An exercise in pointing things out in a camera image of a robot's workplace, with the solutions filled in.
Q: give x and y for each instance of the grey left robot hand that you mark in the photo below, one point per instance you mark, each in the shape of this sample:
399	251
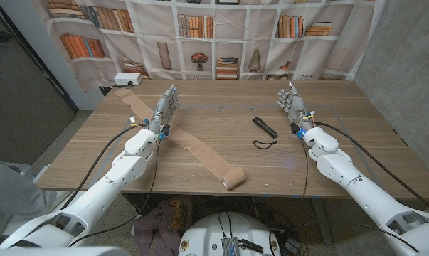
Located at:
164	110

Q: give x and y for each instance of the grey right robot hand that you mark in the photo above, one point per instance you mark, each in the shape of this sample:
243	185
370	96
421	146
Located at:
296	106

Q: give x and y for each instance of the tan adhesive wrap roll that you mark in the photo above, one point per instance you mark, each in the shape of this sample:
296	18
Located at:
200	149

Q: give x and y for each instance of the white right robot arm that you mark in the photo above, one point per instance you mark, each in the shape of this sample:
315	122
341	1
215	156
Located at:
370	199

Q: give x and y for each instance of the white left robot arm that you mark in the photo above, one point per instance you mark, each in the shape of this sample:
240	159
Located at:
104	188

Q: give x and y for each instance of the white power strip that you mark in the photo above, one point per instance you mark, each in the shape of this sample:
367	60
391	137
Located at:
128	79

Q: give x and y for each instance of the printed bookshelf backdrop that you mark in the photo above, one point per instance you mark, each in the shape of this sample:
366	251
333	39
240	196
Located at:
257	28

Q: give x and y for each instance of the purple cloth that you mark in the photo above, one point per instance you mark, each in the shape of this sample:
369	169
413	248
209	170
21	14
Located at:
168	220

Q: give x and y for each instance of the grey table leg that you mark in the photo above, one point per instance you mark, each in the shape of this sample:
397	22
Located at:
322	220

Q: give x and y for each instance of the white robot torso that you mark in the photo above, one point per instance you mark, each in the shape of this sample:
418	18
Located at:
242	227

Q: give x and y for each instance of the dark wooden door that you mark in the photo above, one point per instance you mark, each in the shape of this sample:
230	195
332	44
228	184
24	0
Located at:
22	99

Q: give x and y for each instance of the grey finned device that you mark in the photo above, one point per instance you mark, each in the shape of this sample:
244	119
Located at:
230	247

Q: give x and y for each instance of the person in grey trousers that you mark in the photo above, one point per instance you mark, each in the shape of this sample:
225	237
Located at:
8	192

